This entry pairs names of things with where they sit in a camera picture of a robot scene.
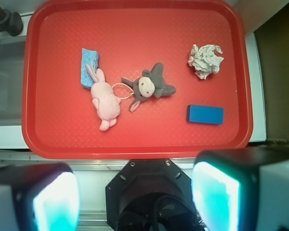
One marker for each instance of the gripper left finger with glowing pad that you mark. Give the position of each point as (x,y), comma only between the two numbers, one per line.
(40,197)

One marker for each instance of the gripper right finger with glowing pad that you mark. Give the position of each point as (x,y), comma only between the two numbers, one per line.
(242,189)

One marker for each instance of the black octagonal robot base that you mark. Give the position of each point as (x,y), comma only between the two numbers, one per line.
(151,195)

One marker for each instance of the red plastic tray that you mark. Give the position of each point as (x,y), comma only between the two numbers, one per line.
(59,120)

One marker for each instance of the blue rectangular block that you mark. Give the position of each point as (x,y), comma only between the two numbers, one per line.
(205,114)

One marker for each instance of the pink plush bunny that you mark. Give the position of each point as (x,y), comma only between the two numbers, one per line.
(107,105)

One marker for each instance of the white elastic loop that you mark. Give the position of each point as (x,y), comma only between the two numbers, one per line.
(122,91)

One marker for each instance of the crumpled white paper ball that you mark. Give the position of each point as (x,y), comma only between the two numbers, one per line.
(204,60)

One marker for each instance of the grey plush donkey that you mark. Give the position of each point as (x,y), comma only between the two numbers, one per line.
(150,83)

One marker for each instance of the black clamp knob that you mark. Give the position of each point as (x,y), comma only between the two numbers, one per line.
(11,22)

